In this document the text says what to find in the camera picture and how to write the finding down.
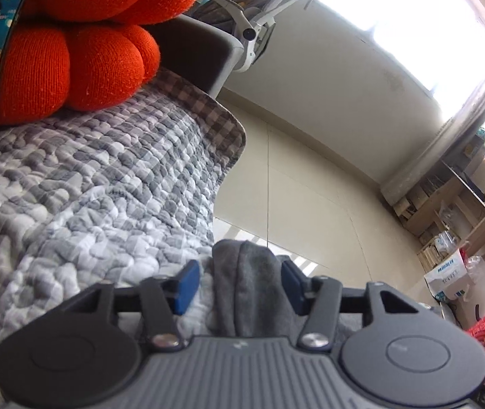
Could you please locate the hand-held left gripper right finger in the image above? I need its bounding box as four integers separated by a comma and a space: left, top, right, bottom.
282, 261, 429, 352

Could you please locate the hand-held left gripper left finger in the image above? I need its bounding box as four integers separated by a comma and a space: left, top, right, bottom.
57, 260, 201, 351

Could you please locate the grey t-shirt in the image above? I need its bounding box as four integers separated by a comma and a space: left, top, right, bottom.
206, 239, 311, 342

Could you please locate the white paper bag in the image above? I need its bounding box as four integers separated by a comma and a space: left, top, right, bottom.
423, 249, 475, 303

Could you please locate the clear plastic bag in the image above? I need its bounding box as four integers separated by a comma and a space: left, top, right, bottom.
464, 256, 485, 282

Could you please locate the grey quilted checked blanket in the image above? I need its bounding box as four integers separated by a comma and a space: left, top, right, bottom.
0, 66, 247, 409

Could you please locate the wooden shelf unit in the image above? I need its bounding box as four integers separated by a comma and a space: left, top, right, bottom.
393, 132, 485, 265

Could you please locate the grey patterned curtain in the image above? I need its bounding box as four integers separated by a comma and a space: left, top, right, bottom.
381, 21, 485, 205

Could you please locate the dark grey sofa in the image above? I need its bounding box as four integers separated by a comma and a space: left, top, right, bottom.
144, 14, 240, 98

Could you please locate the orange knotted ball cushion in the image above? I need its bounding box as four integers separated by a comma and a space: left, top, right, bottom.
0, 0, 201, 126

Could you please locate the white office chair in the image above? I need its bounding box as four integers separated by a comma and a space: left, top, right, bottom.
198, 0, 320, 73

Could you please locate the grey backpack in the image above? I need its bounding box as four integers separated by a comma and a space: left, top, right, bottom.
200, 0, 277, 22

